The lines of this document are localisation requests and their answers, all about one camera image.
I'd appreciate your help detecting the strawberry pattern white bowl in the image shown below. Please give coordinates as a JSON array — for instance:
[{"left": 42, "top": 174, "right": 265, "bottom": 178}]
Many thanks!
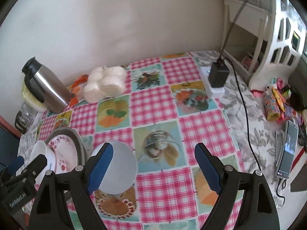
[{"left": 30, "top": 141, "right": 69, "bottom": 185}]

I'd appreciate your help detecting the floral rim white plate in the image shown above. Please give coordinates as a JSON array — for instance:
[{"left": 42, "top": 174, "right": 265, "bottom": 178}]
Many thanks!
[{"left": 46, "top": 135, "right": 78, "bottom": 174}]

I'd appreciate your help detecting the large steel basin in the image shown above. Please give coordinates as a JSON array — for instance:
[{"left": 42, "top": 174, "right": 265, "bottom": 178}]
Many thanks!
[{"left": 45, "top": 127, "right": 87, "bottom": 166}]

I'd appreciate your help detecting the light blue shallow bowl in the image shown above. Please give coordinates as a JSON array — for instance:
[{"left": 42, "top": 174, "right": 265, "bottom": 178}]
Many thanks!
[{"left": 87, "top": 141, "right": 137, "bottom": 195}]

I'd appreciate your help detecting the glass jar dark lid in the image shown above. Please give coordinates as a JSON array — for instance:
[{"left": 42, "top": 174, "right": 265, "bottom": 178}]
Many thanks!
[{"left": 15, "top": 102, "right": 37, "bottom": 135}]

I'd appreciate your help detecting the smartphone with lit screen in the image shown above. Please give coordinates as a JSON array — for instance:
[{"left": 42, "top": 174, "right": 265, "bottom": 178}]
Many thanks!
[{"left": 276, "top": 121, "right": 299, "bottom": 179}]

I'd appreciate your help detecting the napa cabbage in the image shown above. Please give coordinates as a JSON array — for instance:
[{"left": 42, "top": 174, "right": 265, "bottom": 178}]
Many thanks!
[{"left": 21, "top": 82, "right": 47, "bottom": 113}]

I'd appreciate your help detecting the stainless steel thermos jug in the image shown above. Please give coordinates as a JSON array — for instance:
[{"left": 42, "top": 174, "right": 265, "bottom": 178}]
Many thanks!
[{"left": 22, "top": 57, "right": 71, "bottom": 114}]

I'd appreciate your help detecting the orange patterned snack bag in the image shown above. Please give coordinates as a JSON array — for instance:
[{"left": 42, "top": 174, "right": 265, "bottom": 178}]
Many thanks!
[{"left": 68, "top": 74, "right": 88, "bottom": 107}]

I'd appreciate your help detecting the colourful candy roll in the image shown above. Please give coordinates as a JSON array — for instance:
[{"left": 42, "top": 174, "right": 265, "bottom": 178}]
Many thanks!
[{"left": 262, "top": 90, "right": 281, "bottom": 122}]

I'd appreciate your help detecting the bag of white buns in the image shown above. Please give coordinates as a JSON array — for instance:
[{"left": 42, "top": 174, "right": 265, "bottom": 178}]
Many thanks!
[{"left": 83, "top": 66, "right": 127, "bottom": 103}]

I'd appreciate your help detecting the white power strip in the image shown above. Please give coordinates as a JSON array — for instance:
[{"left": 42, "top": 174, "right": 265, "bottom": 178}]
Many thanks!
[{"left": 199, "top": 67, "right": 225, "bottom": 99}]

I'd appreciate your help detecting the pink checkered fruit tablecloth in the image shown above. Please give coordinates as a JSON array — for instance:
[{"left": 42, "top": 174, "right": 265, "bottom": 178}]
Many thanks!
[{"left": 36, "top": 51, "right": 243, "bottom": 229}]

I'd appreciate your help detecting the black power adapter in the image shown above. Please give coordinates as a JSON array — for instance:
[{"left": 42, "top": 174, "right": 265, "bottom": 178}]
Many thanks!
[{"left": 209, "top": 60, "right": 230, "bottom": 88}]

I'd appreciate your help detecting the white wooden shelf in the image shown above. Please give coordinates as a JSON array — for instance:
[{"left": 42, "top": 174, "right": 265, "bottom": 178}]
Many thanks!
[{"left": 222, "top": 0, "right": 306, "bottom": 90}]

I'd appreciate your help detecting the black power cable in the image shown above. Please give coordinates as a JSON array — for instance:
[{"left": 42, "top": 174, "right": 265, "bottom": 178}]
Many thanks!
[{"left": 216, "top": 0, "right": 287, "bottom": 204}]

